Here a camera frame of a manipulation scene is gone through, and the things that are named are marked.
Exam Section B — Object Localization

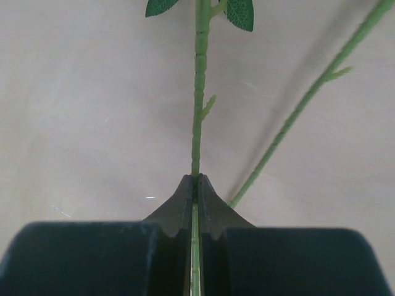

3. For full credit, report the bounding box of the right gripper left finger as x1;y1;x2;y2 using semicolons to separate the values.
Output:
1;175;192;295

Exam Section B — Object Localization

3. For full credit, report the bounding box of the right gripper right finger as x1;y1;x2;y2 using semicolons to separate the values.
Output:
197;175;392;295

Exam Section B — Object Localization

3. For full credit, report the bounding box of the pink rose stem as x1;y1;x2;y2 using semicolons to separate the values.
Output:
144;0;255;296
228;0;394;208

